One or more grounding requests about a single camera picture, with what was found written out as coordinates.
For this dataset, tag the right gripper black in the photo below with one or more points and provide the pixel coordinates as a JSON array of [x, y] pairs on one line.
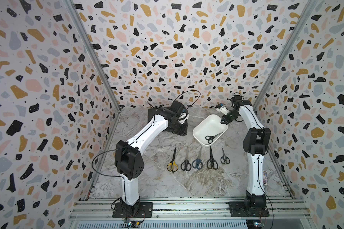
[[224, 120]]

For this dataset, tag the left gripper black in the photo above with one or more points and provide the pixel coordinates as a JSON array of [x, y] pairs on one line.
[[184, 132]]

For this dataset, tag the white plastic storage box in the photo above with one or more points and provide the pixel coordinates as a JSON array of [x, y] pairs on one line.
[[209, 126]]

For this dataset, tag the small black thin scissors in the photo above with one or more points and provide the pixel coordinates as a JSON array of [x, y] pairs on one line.
[[224, 158]]

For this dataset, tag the long all-black scissors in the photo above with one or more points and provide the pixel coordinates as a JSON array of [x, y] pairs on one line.
[[211, 162]]

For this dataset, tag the black handled steel scissors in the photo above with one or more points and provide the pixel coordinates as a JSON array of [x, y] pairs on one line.
[[186, 165]]

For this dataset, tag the yellow handled scissors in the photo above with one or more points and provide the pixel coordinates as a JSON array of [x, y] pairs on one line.
[[172, 166]]

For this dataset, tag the blue handled scissors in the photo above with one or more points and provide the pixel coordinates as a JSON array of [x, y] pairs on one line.
[[197, 163]]

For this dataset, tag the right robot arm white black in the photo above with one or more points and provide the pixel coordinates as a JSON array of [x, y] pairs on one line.
[[255, 144]]

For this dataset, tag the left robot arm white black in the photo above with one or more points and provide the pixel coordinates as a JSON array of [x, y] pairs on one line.
[[128, 156]]

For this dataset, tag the black ribbed hard case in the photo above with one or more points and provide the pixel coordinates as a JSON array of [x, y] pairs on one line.
[[166, 113]]

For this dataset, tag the colourful card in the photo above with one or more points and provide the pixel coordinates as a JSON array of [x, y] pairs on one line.
[[264, 177]]

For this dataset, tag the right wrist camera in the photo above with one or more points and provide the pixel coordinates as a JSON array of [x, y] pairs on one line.
[[222, 108]]

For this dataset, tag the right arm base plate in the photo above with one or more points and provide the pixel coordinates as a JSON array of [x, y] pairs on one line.
[[239, 209]]

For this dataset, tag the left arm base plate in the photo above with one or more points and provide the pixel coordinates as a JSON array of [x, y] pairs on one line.
[[138, 210]]

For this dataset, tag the right corner aluminium post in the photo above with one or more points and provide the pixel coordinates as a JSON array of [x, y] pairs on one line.
[[286, 49]]

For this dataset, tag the corner aluminium post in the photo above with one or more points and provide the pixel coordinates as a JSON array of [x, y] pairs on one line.
[[90, 50], [286, 49]]

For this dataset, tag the aluminium mounting rail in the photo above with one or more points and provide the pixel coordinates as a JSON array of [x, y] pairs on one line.
[[191, 213]]

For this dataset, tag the left corner aluminium post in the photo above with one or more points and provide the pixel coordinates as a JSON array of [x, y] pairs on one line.
[[90, 50]]

